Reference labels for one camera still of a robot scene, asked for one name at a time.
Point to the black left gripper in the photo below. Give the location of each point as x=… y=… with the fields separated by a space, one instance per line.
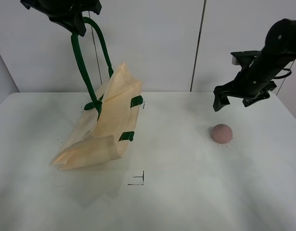
x=67 y=13

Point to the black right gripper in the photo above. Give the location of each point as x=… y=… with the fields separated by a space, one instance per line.
x=250 y=94

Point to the pink peach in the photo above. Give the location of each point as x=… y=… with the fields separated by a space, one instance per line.
x=222 y=133

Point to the cream linen bag green handles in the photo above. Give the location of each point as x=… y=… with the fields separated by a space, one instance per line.
x=107 y=125

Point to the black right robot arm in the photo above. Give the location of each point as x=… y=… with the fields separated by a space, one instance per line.
x=259 y=69

